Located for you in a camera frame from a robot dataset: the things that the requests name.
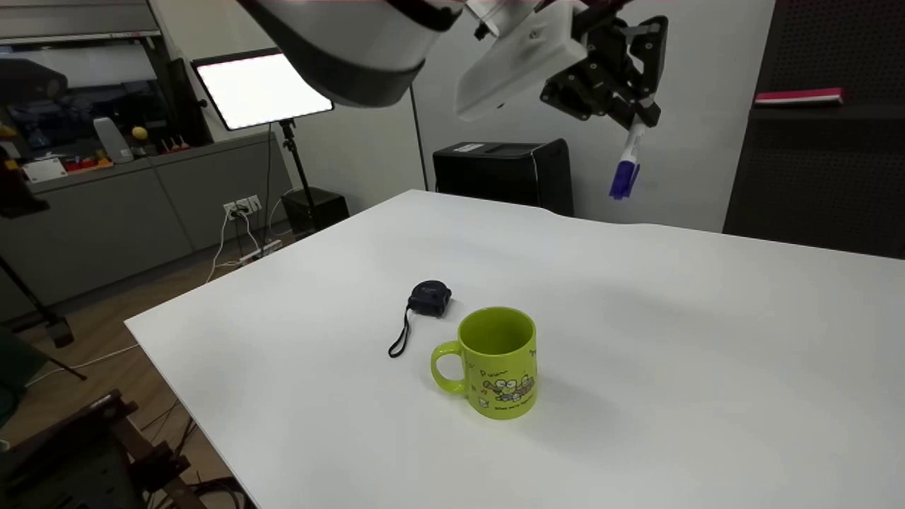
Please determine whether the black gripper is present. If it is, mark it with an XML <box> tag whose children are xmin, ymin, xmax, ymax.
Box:
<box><xmin>541</xmin><ymin>0</ymin><xmax>669</xmax><ymax>129</ymax></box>

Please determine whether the white marker with blue cap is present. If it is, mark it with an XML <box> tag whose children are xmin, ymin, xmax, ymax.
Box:
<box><xmin>609</xmin><ymin>125</ymin><xmax>645</xmax><ymax>201</ymax></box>

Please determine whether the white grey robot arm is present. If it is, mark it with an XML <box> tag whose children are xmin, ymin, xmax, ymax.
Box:
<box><xmin>237</xmin><ymin>0</ymin><xmax>669</xmax><ymax>129</ymax></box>

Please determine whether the black computer case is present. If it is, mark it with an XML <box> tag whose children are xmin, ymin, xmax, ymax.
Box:
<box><xmin>433</xmin><ymin>139</ymin><xmax>573</xmax><ymax>215</ymax></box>

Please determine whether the pink book on shelf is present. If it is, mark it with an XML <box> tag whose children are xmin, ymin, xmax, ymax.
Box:
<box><xmin>756</xmin><ymin>88</ymin><xmax>842</xmax><ymax>106</ymax></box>

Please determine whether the dark tall shelf unit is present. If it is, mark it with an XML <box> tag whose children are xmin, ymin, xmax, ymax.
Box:
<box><xmin>723</xmin><ymin>0</ymin><xmax>905</xmax><ymax>256</ymax></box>

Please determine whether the lime green mug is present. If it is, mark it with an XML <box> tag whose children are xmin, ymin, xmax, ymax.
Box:
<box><xmin>431</xmin><ymin>304</ymin><xmax>541</xmax><ymax>420</ymax></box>

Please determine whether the black light stand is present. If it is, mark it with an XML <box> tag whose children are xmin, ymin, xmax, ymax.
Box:
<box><xmin>279</xmin><ymin>118</ymin><xmax>316</xmax><ymax>235</ymax></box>

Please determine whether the bright led light panel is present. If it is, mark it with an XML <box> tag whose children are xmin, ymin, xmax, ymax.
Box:
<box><xmin>192</xmin><ymin>48</ymin><xmax>334</xmax><ymax>129</ymax></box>

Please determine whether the white power strip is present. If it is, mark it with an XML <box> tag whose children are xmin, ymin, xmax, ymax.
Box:
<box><xmin>223</xmin><ymin>194</ymin><xmax>264</xmax><ymax>221</ymax></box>

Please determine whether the grey sideboard cabinet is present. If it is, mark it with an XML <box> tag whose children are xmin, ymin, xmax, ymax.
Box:
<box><xmin>0</xmin><ymin>133</ymin><xmax>289</xmax><ymax>304</ymax></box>

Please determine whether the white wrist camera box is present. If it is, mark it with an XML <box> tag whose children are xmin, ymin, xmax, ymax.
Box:
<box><xmin>456</xmin><ymin>0</ymin><xmax>589</xmax><ymax>118</ymax></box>

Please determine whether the black tape measure with strap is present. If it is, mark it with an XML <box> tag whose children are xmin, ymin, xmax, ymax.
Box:
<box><xmin>387</xmin><ymin>279</ymin><xmax>452</xmax><ymax>359</ymax></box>

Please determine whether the dark chair frame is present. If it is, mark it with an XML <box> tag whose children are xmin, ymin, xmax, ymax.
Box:
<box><xmin>0</xmin><ymin>389</ymin><xmax>257</xmax><ymax>509</ymax></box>

